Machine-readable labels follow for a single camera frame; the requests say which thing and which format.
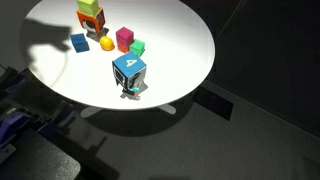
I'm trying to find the small orange block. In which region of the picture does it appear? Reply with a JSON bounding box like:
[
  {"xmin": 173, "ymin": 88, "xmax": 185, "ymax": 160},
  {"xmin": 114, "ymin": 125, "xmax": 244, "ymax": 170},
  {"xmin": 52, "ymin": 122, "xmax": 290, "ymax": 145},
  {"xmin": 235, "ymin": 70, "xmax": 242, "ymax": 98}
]
[{"xmin": 117, "ymin": 43, "xmax": 131, "ymax": 54}]

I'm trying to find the yellow ball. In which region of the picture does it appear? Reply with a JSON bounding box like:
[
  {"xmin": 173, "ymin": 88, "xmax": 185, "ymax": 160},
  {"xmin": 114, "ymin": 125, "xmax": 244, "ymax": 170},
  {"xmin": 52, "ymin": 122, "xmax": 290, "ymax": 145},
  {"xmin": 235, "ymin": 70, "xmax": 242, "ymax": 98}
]
[{"xmin": 99, "ymin": 35, "xmax": 116, "ymax": 52}]

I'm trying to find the pink block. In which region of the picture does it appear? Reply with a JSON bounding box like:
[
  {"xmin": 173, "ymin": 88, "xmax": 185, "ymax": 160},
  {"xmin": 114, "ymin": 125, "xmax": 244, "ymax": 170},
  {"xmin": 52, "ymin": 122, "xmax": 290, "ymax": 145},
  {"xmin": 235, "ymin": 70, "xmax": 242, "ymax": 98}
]
[{"xmin": 115, "ymin": 26, "xmax": 135, "ymax": 47}]

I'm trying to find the black rectangular panel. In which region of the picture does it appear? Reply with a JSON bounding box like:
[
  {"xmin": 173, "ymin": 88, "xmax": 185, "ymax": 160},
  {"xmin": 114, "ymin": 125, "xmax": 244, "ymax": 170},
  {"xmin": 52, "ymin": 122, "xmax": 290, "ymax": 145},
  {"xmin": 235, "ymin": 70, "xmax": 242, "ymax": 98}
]
[{"xmin": 192, "ymin": 86, "xmax": 235, "ymax": 122}]

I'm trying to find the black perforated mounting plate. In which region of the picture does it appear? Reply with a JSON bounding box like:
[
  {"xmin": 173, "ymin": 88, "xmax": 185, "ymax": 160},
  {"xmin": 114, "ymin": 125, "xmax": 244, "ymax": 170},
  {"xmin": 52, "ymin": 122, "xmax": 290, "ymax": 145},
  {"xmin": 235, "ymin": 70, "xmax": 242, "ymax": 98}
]
[{"xmin": 0, "ymin": 127, "xmax": 82, "ymax": 180}]

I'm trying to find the light green block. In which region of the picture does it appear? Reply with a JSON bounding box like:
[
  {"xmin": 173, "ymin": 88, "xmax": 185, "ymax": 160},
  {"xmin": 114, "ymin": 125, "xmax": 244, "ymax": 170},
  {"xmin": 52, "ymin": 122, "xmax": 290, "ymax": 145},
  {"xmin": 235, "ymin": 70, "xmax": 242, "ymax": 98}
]
[{"xmin": 76, "ymin": 0, "xmax": 100, "ymax": 17}]

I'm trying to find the black clamp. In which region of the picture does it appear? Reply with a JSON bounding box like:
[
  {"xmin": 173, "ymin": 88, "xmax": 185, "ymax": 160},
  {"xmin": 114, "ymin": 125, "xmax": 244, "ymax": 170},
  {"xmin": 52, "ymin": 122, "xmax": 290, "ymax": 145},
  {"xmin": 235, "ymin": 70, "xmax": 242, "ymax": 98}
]
[{"xmin": 37, "ymin": 101, "xmax": 78, "ymax": 138}]

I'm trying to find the purple clamp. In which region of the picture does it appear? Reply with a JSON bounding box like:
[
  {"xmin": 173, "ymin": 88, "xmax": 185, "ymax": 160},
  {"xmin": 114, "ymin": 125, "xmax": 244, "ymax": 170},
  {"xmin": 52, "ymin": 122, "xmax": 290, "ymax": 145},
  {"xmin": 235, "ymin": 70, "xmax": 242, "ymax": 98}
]
[{"xmin": 0, "ymin": 110, "xmax": 32, "ymax": 148}]

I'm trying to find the blue block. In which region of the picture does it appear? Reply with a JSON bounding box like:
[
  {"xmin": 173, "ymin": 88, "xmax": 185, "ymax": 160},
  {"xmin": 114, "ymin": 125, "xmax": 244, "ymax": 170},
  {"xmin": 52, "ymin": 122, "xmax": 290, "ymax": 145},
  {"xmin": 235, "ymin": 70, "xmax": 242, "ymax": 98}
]
[{"xmin": 69, "ymin": 32, "xmax": 91, "ymax": 54}]

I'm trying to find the orange cube with holes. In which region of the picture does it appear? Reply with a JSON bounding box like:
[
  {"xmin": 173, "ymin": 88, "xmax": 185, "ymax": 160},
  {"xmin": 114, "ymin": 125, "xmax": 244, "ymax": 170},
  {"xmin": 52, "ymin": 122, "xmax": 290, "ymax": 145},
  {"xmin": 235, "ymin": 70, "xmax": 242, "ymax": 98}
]
[{"xmin": 76, "ymin": 7, "xmax": 107, "ymax": 35}]

